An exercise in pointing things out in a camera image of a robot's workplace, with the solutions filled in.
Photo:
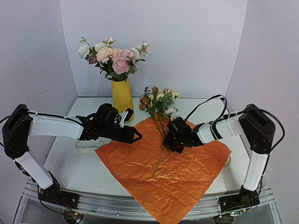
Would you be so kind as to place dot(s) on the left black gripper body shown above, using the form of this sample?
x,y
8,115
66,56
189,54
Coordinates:
x,y
108,132

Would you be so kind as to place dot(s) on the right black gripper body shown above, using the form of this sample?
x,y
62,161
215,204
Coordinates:
x,y
172,144

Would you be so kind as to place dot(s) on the cream printed ribbon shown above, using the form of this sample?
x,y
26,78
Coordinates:
x,y
89,146

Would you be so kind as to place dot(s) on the yellow ceramic vase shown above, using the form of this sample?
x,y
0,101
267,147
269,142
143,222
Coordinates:
x,y
122,96

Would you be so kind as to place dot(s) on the orange yellow wrapping paper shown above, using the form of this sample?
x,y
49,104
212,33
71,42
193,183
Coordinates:
x,y
166,184

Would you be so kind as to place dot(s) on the pink rose stem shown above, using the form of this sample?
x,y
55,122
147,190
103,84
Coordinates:
x,y
124,63

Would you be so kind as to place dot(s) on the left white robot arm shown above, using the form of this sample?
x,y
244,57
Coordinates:
x,y
24,124

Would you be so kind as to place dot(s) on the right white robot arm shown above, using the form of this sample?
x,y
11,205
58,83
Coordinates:
x,y
256,125

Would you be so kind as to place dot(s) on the white and pink flowers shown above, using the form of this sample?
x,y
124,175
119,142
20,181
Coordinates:
x,y
100,54

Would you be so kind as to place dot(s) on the loose bouquet flower stems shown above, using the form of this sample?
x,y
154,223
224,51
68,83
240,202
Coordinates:
x,y
158,104

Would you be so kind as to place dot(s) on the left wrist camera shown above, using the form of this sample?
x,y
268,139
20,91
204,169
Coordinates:
x,y
125,116

